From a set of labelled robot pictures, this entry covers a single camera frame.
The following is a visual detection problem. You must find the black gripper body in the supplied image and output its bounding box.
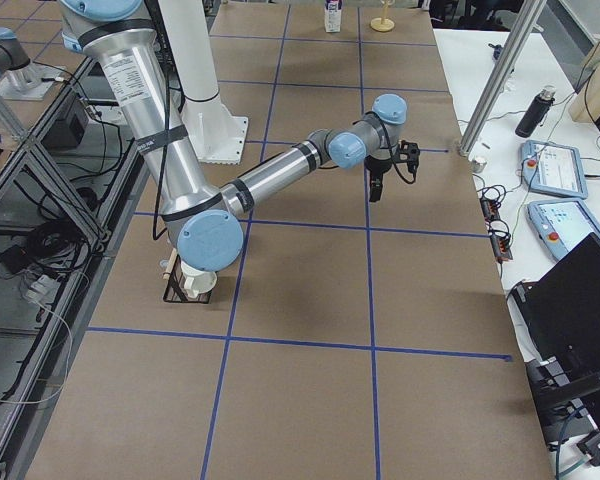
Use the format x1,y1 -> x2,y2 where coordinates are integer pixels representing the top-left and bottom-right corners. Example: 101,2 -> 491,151
365,155 -> 393,186

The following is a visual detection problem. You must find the white purple milk carton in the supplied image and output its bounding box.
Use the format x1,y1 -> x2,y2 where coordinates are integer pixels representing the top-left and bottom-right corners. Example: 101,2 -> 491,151
324,0 -> 342,33

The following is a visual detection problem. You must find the white cup in rack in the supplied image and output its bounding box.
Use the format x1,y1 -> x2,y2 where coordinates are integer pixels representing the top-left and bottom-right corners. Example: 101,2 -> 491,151
180,263 -> 217,299

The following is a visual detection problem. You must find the small white tape roll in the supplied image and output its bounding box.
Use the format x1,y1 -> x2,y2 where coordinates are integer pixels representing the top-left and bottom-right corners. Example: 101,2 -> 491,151
470,156 -> 487,174

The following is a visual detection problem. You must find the wooden stand with round base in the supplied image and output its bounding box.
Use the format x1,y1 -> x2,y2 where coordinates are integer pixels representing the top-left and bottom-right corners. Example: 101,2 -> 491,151
370,0 -> 395,33

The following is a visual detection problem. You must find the black water bottle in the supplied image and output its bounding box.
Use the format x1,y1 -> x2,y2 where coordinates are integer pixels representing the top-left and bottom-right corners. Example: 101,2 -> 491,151
514,85 -> 556,138

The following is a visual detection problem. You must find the upper blue teach pendant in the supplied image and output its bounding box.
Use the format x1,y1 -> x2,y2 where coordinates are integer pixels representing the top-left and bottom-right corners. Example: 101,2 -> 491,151
520,140 -> 588,199

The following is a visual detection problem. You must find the blue teach pendant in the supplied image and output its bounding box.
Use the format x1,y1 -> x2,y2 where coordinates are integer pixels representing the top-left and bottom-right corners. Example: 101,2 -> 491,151
527,198 -> 600,260
520,140 -> 588,199

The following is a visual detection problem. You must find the lower blue teach pendant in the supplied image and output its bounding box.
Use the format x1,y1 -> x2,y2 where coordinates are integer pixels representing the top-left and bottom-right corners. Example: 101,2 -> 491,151
527,198 -> 600,260

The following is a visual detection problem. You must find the black laptop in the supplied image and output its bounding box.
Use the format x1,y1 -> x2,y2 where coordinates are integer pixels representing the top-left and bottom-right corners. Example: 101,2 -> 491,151
524,233 -> 600,377

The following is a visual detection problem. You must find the black power adapter box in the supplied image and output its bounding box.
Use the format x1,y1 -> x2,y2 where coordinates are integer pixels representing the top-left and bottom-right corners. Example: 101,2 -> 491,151
42,95 -> 89,149

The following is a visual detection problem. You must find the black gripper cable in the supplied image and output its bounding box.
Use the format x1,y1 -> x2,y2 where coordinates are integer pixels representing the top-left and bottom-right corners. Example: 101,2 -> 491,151
379,119 -> 421,185

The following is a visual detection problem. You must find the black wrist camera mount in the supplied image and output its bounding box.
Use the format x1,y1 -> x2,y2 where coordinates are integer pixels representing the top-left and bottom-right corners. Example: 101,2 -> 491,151
395,140 -> 420,175

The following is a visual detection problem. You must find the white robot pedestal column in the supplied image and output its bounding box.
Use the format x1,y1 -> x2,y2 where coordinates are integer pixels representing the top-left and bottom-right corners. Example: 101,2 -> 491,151
158,0 -> 249,165

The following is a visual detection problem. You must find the aluminium frame post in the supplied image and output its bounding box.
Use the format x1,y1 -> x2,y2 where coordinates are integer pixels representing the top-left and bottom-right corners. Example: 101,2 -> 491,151
458,0 -> 547,157

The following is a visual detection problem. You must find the black wire cup rack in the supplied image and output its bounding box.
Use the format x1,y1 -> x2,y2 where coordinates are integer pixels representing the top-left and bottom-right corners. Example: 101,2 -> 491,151
162,254 -> 212,304

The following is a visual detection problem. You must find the black monitor stand bracket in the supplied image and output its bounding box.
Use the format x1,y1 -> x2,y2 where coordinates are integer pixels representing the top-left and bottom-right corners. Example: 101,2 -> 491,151
526,359 -> 600,450

